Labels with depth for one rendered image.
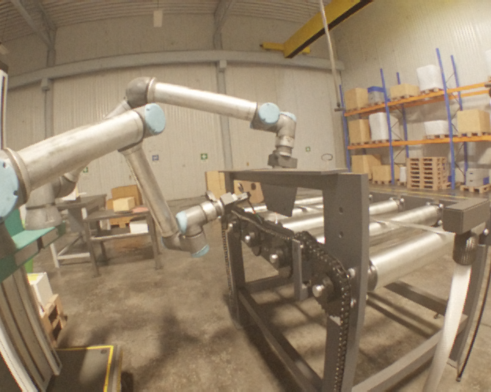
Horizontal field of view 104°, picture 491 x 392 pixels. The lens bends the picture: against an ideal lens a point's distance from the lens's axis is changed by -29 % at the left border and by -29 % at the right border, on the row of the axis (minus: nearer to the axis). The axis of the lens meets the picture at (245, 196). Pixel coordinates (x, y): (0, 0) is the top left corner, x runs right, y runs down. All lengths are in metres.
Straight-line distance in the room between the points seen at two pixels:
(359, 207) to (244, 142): 11.19
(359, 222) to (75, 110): 11.78
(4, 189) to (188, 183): 10.70
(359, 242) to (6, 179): 0.82
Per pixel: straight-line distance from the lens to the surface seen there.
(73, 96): 12.24
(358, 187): 0.64
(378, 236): 1.18
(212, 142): 11.41
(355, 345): 0.88
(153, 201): 1.16
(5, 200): 0.66
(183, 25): 12.99
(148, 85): 1.11
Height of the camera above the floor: 1.20
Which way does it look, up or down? 7 degrees down
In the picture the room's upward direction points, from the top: 5 degrees counter-clockwise
